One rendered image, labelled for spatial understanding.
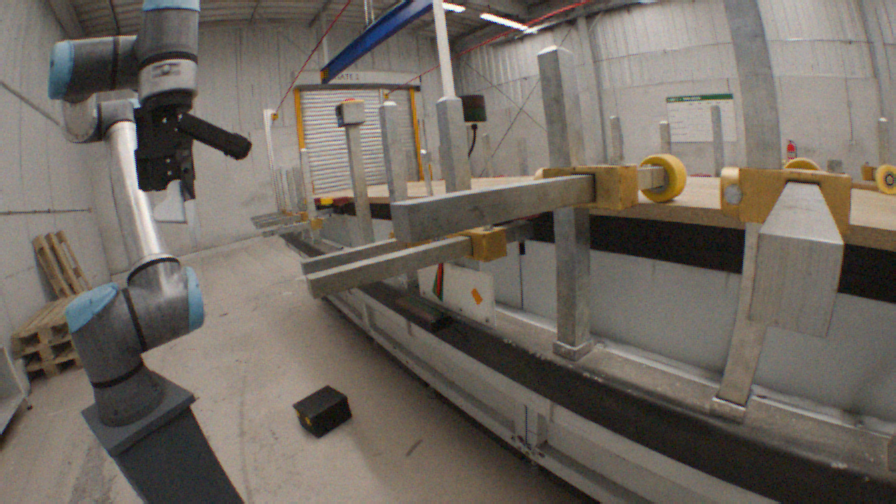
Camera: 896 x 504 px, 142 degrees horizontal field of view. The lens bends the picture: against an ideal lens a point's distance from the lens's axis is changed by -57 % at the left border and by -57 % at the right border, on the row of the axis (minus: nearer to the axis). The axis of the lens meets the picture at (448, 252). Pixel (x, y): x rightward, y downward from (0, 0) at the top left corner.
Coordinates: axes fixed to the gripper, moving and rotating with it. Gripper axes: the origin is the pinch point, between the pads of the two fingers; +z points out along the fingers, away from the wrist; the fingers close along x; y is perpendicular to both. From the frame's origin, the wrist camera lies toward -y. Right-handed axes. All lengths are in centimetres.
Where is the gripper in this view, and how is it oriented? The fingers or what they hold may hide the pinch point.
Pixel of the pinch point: (200, 242)
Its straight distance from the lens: 53.6
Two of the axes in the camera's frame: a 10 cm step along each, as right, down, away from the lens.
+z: 1.1, 9.7, 2.3
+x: 6.3, 1.1, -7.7
